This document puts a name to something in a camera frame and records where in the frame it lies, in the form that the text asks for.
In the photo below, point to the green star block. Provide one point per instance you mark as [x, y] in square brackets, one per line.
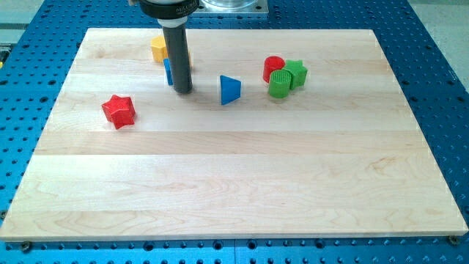
[297, 71]

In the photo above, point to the red cylinder block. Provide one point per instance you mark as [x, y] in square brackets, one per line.
[271, 64]

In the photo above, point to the light wooden board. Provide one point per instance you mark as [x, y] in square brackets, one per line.
[341, 156]

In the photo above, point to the green cylinder block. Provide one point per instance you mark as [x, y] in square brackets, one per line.
[279, 83]

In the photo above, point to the red star block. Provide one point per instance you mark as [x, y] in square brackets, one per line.
[119, 111]

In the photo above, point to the blue block behind rod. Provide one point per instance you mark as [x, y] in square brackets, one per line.
[167, 66]

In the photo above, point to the blue triangle block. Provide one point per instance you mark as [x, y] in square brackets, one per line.
[230, 89]

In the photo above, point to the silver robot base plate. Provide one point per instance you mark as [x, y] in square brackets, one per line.
[232, 7]

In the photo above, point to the yellow hexagon block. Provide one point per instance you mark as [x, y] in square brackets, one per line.
[158, 47]

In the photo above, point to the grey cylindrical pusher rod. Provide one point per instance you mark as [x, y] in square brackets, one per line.
[174, 33]

